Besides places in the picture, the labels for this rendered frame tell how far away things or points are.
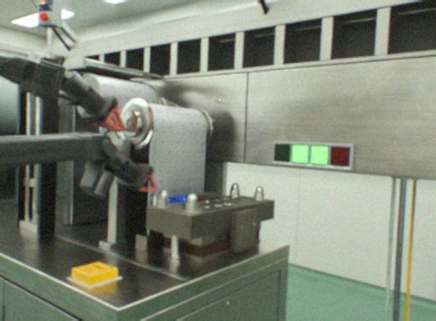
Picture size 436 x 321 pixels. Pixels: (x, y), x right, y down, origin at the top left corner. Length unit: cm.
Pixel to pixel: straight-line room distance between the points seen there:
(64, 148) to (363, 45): 85
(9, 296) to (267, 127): 86
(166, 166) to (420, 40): 77
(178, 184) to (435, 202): 257
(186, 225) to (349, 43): 71
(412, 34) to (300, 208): 279
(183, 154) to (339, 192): 259
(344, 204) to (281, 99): 250
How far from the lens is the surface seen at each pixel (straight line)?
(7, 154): 80
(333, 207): 369
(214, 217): 103
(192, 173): 124
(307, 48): 131
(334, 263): 378
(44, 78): 102
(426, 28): 121
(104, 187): 98
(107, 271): 91
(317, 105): 118
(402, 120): 110
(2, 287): 126
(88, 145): 92
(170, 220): 101
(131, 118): 114
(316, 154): 116
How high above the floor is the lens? 121
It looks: 3 degrees down
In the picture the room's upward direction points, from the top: 3 degrees clockwise
